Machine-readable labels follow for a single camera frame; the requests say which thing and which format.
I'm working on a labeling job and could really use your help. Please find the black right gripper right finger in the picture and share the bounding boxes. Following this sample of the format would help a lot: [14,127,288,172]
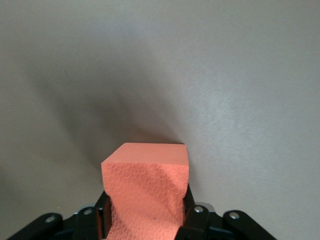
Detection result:
[176,184,276,240]

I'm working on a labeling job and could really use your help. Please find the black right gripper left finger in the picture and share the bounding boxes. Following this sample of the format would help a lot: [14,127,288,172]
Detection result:
[7,191,112,240]

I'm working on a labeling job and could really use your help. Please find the orange foam cube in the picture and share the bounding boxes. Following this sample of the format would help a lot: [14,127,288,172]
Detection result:
[101,142,190,240]

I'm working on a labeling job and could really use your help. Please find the brown table cover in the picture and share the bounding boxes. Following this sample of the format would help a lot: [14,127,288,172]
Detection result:
[0,0,320,240]

